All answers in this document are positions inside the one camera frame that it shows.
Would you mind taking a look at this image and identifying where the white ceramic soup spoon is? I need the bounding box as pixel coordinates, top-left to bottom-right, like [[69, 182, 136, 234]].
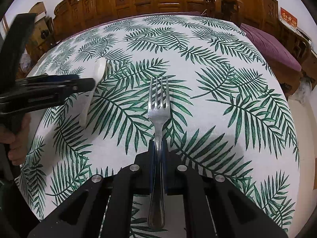
[[79, 57, 108, 128]]

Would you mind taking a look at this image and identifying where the metal fork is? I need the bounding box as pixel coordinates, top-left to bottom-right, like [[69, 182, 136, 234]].
[[147, 78, 170, 231]]

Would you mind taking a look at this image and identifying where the person's left hand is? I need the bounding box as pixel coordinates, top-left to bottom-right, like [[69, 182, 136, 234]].
[[1, 113, 31, 165]]

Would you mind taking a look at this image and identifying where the cardboard boxes stack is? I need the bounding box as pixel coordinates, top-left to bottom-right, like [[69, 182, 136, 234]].
[[26, 2, 55, 63]]

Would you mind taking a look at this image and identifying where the palm leaf tablecloth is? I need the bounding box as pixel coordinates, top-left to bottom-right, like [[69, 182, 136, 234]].
[[18, 14, 300, 231]]

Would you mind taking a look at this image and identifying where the carved wooden bench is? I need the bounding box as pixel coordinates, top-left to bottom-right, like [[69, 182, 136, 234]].
[[53, 0, 205, 41]]

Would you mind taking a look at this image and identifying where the purple seat cushion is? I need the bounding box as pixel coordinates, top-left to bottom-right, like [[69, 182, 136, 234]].
[[240, 23, 301, 71]]

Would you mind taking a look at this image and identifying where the carved wooden armchair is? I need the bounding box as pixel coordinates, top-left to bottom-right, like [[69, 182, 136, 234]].
[[205, 0, 316, 96]]

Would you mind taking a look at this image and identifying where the red sign card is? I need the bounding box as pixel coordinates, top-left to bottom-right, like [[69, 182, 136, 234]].
[[280, 7, 298, 29]]

